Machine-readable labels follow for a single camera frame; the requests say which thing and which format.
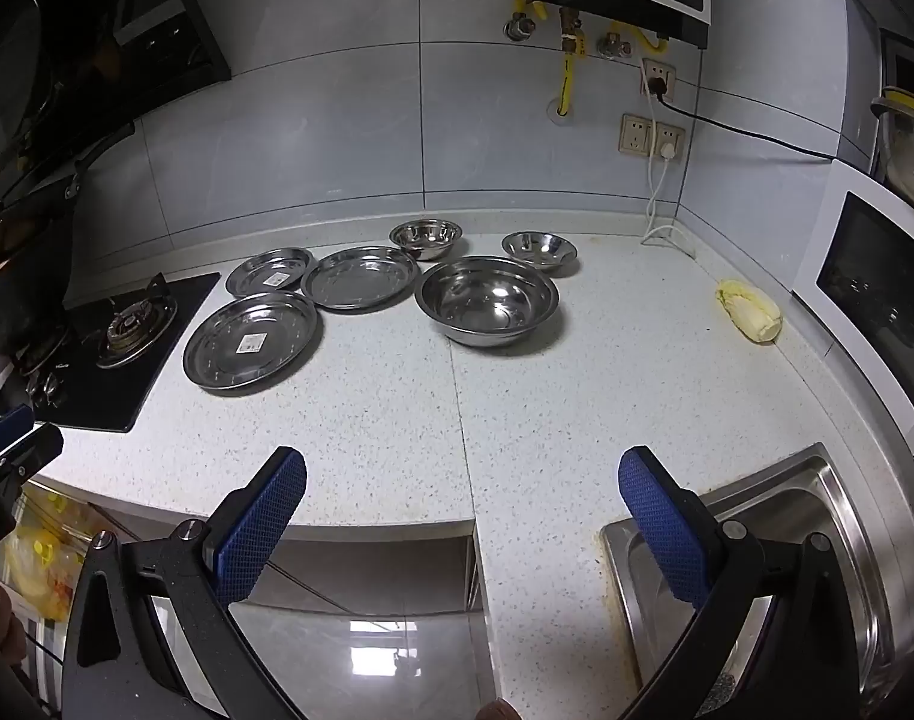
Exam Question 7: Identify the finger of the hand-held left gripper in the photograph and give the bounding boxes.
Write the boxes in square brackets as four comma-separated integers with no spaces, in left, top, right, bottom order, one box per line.
[0,423,65,485]
[0,403,37,458]

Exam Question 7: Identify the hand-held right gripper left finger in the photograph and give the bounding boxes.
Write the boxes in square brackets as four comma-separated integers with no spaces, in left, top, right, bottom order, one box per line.
[59,445,308,720]

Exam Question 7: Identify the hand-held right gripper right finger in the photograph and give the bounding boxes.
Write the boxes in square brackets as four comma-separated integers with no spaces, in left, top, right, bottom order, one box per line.
[618,445,878,720]

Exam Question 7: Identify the large steel plate with sticker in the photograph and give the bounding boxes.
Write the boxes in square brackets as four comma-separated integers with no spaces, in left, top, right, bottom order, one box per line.
[182,291,320,396]

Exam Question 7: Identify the small steel plate with sticker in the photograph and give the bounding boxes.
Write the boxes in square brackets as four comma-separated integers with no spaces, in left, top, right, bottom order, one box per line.
[225,247,314,298]

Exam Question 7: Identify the plain steel plate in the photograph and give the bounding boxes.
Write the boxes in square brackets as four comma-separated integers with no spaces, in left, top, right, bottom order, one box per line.
[301,245,419,312]

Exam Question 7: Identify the large steel bowl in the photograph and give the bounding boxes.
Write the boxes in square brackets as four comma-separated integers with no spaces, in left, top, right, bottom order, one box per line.
[414,256,561,348]

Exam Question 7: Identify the small steel bowl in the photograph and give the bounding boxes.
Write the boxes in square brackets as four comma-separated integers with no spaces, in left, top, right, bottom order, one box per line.
[500,231,579,276]
[389,219,462,262]

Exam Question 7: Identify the yellow plastic bag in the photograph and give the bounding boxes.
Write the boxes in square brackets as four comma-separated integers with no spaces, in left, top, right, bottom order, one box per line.
[3,486,100,622]

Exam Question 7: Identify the black wok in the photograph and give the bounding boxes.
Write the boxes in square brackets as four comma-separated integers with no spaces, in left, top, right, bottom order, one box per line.
[0,180,79,358]

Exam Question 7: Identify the stainless steel sink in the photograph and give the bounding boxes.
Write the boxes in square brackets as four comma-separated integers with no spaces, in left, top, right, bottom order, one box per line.
[599,442,914,720]

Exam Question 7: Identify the black gas stove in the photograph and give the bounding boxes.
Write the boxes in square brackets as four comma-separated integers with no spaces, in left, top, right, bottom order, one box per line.
[0,271,223,434]

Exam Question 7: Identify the napa cabbage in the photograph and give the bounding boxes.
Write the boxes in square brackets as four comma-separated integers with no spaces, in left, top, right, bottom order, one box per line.
[715,279,785,344]

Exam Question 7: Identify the white microwave oven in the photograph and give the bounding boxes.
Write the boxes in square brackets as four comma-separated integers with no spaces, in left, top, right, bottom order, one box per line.
[790,160,914,437]

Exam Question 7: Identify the black range hood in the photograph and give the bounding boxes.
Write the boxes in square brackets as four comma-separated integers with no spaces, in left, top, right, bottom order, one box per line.
[0,0,233,132]

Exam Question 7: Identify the metal pot with glass lid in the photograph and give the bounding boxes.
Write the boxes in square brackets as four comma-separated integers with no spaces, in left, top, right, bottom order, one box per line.
[869,86,914,226]

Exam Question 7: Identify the black pan with long handle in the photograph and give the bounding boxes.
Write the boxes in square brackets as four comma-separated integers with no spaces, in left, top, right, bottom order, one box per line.
[0,124,137,230]

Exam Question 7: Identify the white power cable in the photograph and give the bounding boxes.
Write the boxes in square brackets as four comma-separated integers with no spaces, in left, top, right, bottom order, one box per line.
[640,136,699,254]

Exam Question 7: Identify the double wall socket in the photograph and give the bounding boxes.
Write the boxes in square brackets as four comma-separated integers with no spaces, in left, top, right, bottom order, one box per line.
[620,113,685,161]

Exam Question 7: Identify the black power cable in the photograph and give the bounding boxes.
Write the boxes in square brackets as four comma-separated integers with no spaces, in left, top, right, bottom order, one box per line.
[648,77,838,163]

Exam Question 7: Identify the yellow gas hose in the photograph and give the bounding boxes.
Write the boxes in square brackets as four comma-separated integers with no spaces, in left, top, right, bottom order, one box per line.
[553,7,582,122]

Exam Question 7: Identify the single wall socket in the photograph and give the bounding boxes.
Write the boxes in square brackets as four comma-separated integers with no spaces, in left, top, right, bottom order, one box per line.
[641,58,678,103]

